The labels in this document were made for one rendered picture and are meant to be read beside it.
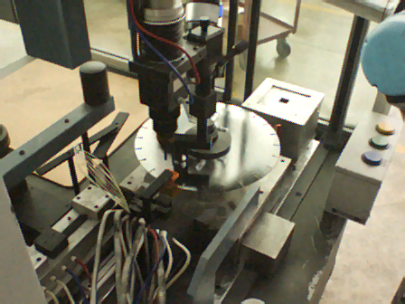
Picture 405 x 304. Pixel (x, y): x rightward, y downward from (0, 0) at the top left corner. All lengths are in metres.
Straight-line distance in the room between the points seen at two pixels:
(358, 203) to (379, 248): 1.06
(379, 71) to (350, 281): 1.37
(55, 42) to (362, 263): 1.66
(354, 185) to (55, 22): 0.74
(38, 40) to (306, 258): 0.73
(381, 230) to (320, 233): 1.15
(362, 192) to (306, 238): 0.17
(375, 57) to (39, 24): 0.54
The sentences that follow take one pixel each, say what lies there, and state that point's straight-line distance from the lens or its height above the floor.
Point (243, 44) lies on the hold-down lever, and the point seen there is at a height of 1.22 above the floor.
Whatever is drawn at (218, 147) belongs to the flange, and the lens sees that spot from 1.00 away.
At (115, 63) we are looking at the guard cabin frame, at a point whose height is 0.77.
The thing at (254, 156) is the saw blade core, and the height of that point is 0.95.
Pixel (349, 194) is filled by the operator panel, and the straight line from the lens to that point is 1.14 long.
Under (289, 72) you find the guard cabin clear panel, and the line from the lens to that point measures 1.40.
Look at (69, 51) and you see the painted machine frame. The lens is 0.76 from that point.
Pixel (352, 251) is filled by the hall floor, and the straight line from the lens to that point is 2.14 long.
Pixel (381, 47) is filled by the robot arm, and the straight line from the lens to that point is 0.77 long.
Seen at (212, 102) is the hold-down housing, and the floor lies 1.11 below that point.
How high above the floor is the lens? 1.58
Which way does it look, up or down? 39 degrees down
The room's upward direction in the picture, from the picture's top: 1 degrees clockwise
